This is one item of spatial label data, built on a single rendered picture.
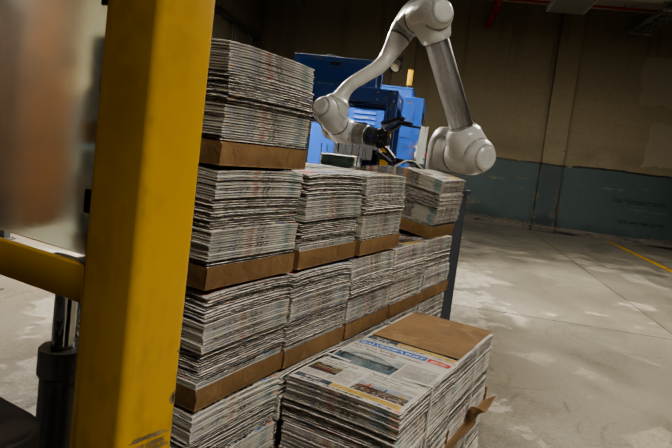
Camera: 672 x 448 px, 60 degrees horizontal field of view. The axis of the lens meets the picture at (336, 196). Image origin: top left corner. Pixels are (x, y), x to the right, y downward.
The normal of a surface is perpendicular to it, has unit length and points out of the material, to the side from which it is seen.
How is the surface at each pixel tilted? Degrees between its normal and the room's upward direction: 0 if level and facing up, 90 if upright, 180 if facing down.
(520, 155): 90
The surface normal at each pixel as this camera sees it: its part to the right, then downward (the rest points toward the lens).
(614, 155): -0.16, 0.07
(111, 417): -0.49, 0.01
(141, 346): 0.86, 0.14
